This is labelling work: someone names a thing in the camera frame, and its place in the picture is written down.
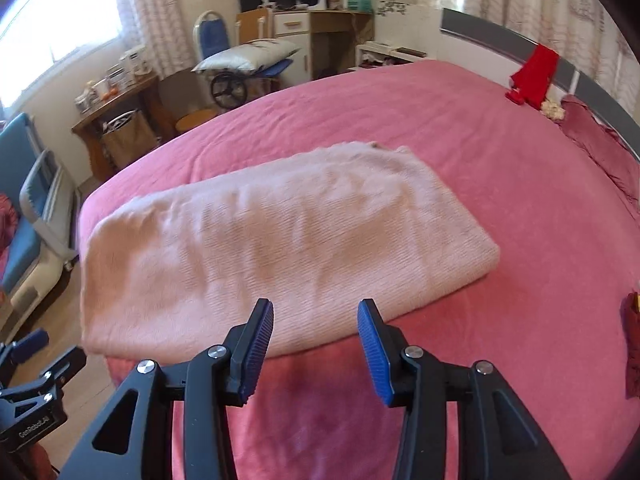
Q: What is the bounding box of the blue chair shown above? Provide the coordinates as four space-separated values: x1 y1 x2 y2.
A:
192 10 293 82

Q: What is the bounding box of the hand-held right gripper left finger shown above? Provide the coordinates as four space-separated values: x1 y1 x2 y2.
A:
59 298 275 480

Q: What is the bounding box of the wooden desk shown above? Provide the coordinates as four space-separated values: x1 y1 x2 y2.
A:
235 9 375 81

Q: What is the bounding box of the grey and white headboard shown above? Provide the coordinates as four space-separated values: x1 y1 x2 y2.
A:
440 7 640 161

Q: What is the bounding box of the black wheel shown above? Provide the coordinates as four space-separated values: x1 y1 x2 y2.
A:
210 72 249 109

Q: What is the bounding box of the dusty pink pillow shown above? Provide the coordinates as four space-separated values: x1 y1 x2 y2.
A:
559 94 640 211

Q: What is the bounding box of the pale print side curtain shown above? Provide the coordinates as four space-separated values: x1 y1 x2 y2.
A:
114 0 196 73

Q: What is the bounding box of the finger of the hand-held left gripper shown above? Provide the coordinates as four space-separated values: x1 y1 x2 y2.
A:
7 329 50 363
30 346 87 401

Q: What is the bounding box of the wooden side table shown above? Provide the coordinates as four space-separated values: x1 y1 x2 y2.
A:
71 72 161 181

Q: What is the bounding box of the white grey pillow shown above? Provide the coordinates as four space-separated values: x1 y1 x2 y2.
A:
191 38 303 73

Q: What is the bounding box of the pink bed blanket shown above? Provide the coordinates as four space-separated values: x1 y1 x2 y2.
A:
75 57 640 480

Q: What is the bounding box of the brown bag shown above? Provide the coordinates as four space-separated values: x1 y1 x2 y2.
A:
102 110 161 168

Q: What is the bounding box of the round wooden stool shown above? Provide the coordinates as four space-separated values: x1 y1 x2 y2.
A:
175 108 218 136

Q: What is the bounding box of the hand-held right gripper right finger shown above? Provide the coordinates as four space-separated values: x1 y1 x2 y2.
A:
357 298 571 480

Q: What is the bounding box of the white nightstand with shelf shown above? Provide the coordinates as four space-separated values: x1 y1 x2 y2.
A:
355 41 428 72

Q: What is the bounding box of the dark red garment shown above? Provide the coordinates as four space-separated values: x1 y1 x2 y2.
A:
621 292 640 401

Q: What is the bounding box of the blue and grey care bed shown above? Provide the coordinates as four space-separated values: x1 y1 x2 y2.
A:
0 112 81 331

